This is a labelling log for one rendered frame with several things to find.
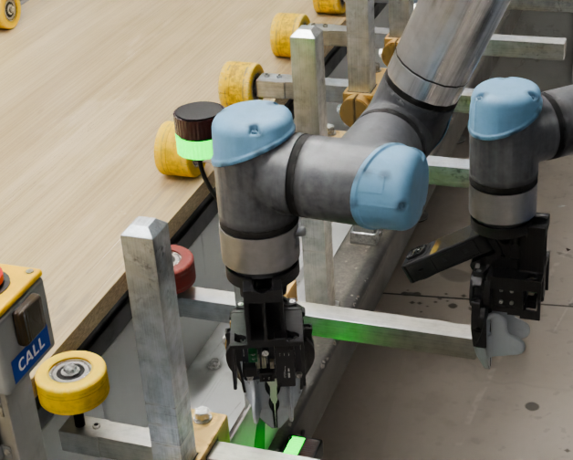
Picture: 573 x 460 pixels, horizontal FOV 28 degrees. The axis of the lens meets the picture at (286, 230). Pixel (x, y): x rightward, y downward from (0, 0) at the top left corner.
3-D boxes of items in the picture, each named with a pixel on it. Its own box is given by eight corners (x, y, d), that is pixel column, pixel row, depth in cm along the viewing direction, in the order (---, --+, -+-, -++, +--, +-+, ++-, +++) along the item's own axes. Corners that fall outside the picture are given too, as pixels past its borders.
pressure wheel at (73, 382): (104, 416, 138) (90, 338, 133) (129, 453, 132) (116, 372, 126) (40, 440, 135) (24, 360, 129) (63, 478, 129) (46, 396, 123)
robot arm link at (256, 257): (220, 203, 111) (304, 199, 111) (223, 245, 113) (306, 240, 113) (216, 243, 104) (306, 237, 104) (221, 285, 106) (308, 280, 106)
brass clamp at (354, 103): (396, 97, 187) (395, 67, 185) (374, 130, 176) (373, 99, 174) (359, 94, 189) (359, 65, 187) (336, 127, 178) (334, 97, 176)
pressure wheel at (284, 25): (305, 5, 208) (295, 39, 205) (314, 33, 215) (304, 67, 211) (275, 3, 210) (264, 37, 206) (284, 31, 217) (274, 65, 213)
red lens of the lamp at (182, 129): (234, 120, 134) (233, 103, 133) (214, 141, 129) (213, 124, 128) (187, 116, 136) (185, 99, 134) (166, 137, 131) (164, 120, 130)
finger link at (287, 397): (276, 455, 117) (270, 382, 112) (276, 419, 122) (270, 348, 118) (307, 454, 117) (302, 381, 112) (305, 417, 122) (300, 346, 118)
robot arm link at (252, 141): (280, 135, 97) (191, 124, 100) (287, 247, 103) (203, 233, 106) (314, 100, 103) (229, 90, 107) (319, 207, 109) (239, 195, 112)
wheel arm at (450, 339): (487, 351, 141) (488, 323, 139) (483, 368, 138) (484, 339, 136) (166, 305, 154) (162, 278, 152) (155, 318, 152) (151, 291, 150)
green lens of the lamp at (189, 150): (235, 140, 135) (234, 123, 134) (216, 162, 130) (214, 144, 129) (189, 136, 137) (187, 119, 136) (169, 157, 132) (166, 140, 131)
